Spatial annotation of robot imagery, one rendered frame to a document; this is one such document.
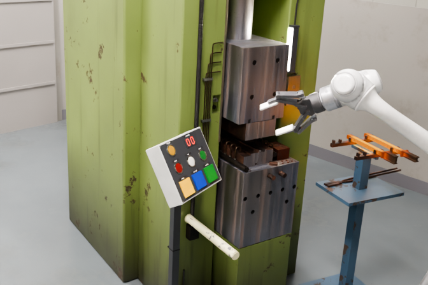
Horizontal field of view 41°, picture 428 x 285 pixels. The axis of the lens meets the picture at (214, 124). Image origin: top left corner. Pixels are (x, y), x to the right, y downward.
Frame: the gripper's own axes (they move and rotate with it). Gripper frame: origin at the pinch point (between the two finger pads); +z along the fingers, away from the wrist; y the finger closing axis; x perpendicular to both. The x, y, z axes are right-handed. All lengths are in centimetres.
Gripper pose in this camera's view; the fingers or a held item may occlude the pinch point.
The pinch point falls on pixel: (271, 119)
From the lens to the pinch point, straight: 212.1
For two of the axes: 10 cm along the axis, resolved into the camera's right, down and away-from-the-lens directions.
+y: -4.8, -6.9, -5.4
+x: -0.6, 6.4, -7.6
